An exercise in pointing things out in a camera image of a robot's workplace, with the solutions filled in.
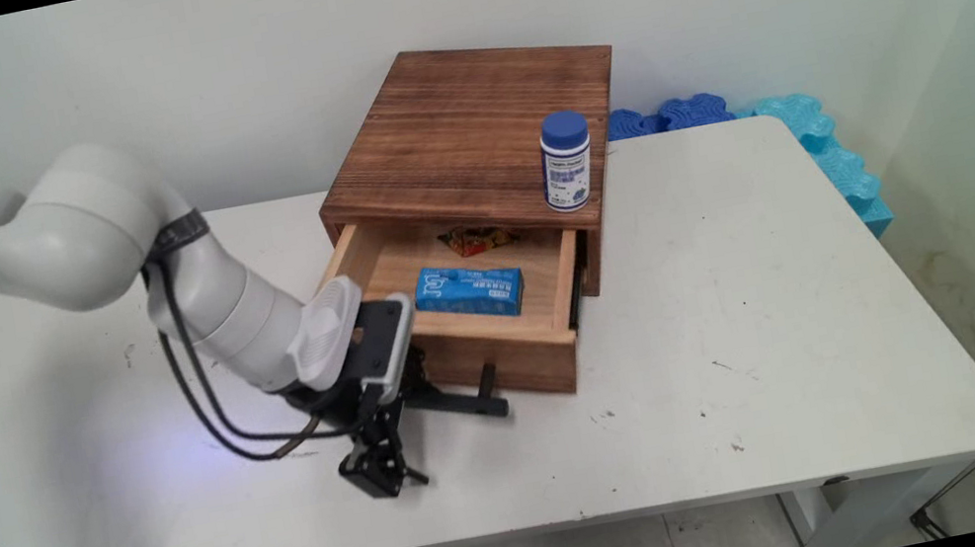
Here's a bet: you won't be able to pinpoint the brown wooden drawer cabinet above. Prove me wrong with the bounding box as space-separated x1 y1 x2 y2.
295 16 655 342

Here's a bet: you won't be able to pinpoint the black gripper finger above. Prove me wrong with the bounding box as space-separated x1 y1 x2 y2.
372 392 434 494
332 418 414 508

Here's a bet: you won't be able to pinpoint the dark blue foam mat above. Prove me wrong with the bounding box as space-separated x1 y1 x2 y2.
605 103 665 142
656 87 738 133

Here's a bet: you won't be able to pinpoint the white grey wrist camera box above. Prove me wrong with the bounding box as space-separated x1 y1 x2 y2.
330 289 431 411

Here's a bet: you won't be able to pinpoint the orange red snack packet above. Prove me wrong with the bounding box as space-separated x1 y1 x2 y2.
436 216 518 264

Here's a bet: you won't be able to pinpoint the white bottle with blue cap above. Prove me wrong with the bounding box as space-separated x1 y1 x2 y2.
531 106 603 215

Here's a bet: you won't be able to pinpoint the wooden drawer with black handle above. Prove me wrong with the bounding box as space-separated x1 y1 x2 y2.
309 185 609 445

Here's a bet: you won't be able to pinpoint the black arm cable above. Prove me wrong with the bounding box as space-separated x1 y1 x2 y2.
135 199 354 477

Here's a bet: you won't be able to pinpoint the blue carton box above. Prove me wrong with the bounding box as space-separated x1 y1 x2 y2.
409 251 530 334

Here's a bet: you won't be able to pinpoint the white table leg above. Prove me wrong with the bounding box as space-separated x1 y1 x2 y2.
777 457 975 547

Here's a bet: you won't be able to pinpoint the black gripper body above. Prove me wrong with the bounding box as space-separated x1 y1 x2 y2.
279 347 442 449

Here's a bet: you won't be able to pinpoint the light blue foam mat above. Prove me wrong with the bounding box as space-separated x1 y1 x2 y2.
734 80 899 259

